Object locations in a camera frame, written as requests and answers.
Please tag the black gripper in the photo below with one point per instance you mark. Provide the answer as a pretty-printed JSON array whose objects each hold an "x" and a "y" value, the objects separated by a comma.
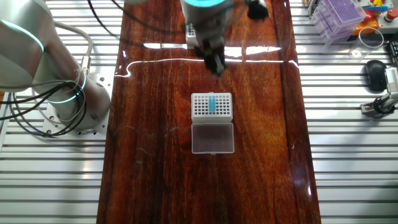
[{"x": 211, "y": 48}]

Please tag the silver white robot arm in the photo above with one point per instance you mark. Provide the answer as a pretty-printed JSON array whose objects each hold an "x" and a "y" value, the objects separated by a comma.
[{"x": 25, "y": 62}]

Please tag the white hinged pipette tip box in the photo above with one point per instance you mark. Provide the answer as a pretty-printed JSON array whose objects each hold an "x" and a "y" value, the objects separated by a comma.
[
  {"x": 213, "y": 138},
  {"x": 190, "y": 39}
]

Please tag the purple pipette tip box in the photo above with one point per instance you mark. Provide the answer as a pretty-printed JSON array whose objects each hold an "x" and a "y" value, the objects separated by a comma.
[{"x": 339, "y": 15}]

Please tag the glossy wooden board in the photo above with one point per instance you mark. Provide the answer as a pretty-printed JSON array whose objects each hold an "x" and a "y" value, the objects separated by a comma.
[{"x": 248, "y": 124}]

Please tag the clear plastic cup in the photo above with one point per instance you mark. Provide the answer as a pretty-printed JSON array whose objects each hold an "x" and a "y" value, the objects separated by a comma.
[{"x": 355, "y": 53}]

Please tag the black computer mouse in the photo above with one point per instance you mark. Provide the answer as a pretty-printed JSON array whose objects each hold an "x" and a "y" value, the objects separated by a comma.
[{"x": 374, "y": 76}]

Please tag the colourful plastic toy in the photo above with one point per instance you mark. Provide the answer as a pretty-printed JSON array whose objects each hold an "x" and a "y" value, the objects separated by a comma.
[{"x": 377, "y": 4}]

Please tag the black keyboard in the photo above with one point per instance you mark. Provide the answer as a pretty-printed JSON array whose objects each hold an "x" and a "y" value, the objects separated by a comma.
[{"x": 394, "y": 53}]

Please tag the red emergency stop button box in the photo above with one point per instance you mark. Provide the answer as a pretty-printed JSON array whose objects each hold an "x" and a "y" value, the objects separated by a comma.
[{"x": 391, "y": 15}]

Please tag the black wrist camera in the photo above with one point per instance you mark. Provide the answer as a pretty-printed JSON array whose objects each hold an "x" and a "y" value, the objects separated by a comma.
[{"x": 258, "y": 9}]

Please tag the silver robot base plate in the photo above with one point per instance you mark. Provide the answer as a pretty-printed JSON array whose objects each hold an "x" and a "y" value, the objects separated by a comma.
[{"x": 102, "y": 84}]

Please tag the silver depth camera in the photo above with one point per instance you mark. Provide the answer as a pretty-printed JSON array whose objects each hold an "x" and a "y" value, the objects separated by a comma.
[{"x": 391, "y": 81}]

